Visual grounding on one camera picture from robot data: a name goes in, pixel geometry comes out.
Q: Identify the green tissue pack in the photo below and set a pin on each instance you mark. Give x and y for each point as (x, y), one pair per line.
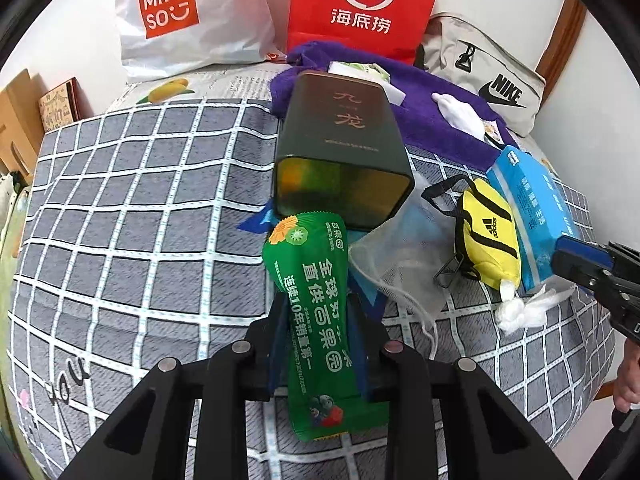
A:
(360, 70)

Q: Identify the white plastic shopping bag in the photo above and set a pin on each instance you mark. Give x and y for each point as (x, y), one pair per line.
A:
(225, 25)

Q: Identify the green snack packet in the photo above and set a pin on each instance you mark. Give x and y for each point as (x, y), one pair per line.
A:
(320, 285)

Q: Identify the blue tissue pack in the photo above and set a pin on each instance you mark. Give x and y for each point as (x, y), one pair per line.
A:
(530, 195)

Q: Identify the purple towel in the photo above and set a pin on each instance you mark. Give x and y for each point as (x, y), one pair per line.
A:
(425, 125)

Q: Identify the red paper bag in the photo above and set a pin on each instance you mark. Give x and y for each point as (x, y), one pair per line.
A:
(310, 10)

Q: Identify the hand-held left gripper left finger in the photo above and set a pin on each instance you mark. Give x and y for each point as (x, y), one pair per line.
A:
(278, 350)

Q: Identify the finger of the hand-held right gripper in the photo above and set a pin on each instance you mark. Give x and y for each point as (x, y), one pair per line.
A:
(580, 257)
(625, 310)

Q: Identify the person's right hand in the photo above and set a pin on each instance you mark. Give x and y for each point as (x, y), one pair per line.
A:
(629, 375)

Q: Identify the wooden door frame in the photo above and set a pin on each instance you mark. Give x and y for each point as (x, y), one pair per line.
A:
(565, 30)

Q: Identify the white glove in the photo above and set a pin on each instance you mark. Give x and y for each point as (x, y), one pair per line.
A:
(462, 115)

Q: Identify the yellow pouch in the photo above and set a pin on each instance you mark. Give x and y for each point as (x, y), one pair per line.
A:
(485, 240)

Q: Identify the white plastic wad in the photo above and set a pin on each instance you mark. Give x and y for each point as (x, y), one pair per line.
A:
(512, 312)

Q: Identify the beige fabric bag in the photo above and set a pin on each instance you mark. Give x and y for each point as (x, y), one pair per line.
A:
(450, 55)

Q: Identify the dark green tin box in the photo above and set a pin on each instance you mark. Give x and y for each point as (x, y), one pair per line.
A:
(340, 135)

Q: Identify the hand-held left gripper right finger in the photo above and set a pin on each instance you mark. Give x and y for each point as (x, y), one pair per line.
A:
(362, 355)

